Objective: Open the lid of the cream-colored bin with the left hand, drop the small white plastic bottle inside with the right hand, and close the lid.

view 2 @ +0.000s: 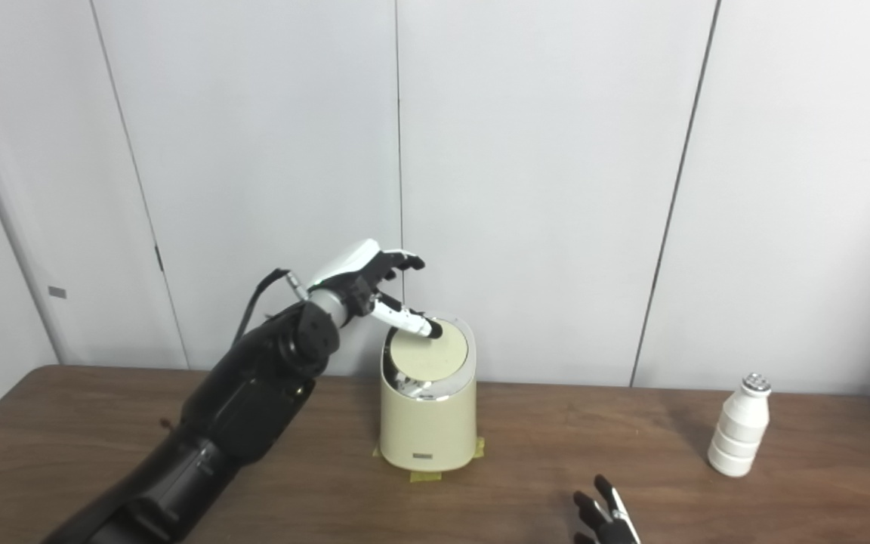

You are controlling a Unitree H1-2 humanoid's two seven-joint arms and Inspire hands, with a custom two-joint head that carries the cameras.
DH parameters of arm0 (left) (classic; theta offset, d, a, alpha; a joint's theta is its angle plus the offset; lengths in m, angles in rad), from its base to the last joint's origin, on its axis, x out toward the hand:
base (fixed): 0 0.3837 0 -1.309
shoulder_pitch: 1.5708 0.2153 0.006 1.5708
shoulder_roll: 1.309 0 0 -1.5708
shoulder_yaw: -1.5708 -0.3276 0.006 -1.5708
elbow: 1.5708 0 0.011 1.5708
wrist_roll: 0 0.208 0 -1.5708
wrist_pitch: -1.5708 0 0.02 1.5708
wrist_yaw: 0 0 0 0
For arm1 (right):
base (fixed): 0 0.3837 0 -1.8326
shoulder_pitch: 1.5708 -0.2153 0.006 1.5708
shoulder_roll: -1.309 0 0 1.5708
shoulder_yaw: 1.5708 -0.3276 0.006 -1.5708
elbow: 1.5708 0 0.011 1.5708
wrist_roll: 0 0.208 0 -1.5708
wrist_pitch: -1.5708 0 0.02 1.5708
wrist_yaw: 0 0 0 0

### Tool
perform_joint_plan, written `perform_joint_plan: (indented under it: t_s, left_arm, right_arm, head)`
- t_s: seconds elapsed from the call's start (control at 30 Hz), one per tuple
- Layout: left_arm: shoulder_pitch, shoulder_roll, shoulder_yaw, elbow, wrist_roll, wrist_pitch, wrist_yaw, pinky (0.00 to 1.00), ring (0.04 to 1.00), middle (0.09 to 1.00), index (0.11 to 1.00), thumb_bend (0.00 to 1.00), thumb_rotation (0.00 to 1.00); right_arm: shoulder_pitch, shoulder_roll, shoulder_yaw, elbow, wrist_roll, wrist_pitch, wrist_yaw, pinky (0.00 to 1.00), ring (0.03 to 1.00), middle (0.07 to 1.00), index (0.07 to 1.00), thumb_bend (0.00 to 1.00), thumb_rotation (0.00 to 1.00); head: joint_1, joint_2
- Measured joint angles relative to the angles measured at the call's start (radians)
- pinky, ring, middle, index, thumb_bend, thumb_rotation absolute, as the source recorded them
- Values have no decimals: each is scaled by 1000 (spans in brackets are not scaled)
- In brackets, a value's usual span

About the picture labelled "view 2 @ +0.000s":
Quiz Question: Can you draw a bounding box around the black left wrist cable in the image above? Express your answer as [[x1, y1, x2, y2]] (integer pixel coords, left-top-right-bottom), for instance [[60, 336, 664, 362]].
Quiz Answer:
[[231, 268, 307, 348]]

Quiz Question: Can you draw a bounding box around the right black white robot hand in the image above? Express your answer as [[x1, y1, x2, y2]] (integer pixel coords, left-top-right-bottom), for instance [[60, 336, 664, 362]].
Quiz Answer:
[[573, 474, 641, 544]]

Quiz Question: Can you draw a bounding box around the cream-colored round bin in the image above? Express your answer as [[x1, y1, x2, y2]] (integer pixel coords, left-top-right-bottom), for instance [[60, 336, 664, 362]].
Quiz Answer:
[[379, 317, 478, 473]]

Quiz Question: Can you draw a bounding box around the round cream bin lid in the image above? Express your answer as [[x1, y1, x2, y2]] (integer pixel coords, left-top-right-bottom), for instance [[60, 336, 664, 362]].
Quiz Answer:
[[388, 320, 469, 382]]

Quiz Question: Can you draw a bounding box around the small white plastic bottle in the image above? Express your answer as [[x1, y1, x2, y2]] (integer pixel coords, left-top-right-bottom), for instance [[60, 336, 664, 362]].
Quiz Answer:
[[708, 373, 772, 478]]

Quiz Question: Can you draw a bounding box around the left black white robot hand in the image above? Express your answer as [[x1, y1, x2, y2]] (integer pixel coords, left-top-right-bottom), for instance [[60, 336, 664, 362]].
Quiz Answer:
[[305, 239, 443, 339]]

